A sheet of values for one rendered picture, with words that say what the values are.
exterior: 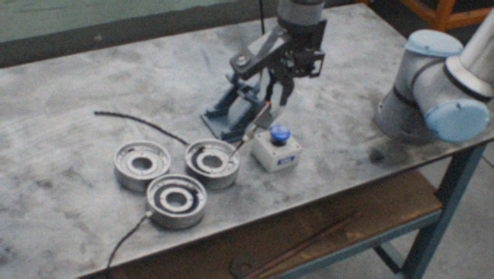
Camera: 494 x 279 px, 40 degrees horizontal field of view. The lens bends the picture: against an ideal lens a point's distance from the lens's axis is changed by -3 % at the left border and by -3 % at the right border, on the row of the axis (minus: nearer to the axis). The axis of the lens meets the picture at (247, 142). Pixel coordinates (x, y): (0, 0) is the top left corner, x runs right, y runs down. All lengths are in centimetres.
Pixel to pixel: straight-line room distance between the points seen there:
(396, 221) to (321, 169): 38
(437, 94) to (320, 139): 28
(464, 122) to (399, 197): 48
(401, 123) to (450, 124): 19
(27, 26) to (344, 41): 151
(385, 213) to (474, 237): 93
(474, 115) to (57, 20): 201
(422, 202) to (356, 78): 36
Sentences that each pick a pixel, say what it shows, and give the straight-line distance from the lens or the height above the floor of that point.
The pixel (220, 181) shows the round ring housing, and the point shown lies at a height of 83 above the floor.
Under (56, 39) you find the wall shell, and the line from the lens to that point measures 303.
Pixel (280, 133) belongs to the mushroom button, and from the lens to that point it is 136.
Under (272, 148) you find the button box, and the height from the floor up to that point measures 84.
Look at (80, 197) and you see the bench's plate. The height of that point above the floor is 80.
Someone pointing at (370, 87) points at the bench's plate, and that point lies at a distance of 169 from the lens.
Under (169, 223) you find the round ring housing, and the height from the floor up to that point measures 82.
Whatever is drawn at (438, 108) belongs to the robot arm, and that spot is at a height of 99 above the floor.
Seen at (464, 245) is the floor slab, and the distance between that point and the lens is 258.
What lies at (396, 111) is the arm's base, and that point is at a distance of 154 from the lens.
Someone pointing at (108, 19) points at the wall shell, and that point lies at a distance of 307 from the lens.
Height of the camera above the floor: 172
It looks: 40 degrees down
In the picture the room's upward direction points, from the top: 11 degrees clockwise
